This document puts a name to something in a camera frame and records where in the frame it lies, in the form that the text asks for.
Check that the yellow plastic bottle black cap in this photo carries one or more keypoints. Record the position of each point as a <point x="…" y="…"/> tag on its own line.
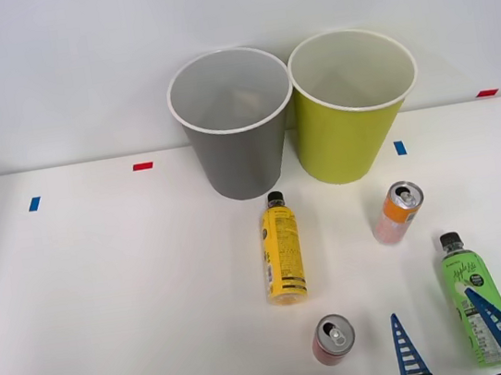
<point x="283" y="253"/>

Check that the red drink can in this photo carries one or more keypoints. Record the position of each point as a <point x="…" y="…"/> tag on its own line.
<point x="335" y="339"/>

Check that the grey plastic waste bin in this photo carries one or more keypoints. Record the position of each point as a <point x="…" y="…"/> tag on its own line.
<point x="239" y="161"/>

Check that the yellow-green plastic waste bin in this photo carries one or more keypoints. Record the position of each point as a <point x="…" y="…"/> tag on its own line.
<point x="342" y="142"/>

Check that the green plastic bottle black cap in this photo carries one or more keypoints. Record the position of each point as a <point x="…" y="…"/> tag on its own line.
<point x="464" y="267"/>

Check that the orange and pink drink can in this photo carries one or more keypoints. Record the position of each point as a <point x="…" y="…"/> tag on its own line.
<point x="395" y="218"/>

